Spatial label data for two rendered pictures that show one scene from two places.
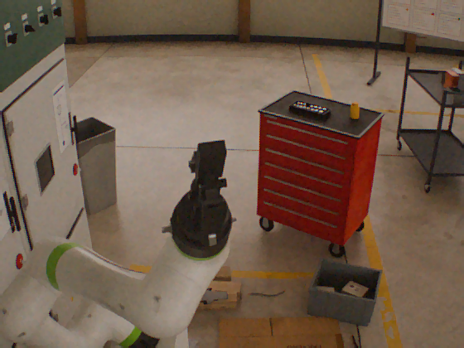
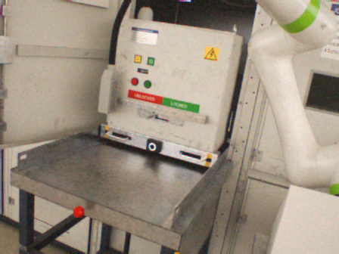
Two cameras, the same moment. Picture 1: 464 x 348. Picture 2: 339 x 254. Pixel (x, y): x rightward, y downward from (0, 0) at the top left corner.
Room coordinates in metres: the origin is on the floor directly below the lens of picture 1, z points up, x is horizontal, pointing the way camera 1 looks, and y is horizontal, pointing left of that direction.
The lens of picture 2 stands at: (0.83, -0.63, 1.34)
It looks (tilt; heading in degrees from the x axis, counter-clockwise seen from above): 15 degrees down; 106
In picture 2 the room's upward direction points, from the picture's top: 9 degrees clockwise
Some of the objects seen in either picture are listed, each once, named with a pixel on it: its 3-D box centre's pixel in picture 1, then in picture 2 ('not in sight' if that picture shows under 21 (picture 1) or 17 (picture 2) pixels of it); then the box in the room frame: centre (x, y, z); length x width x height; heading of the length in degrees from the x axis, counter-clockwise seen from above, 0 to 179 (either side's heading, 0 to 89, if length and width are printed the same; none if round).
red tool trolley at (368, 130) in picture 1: (317, 168); not in sight; (3.06, -0.62, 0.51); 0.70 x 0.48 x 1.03; 55
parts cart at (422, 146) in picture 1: (446, 122); not in sight; (4.00, -1.98, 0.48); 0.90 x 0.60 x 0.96; 1
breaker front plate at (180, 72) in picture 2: not in sight; (164, 85); (0.42, 0.65, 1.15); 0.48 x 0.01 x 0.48; 176
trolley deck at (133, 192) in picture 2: not in sight; (136, 171); (0.41, 0.50, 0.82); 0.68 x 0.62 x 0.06; 86
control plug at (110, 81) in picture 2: not in sight; (109, 91); (0.21, 0.60, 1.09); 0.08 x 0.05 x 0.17; 86
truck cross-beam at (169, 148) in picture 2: not in sight; (157, 144); (0.42, 0.67, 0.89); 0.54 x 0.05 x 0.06; 176
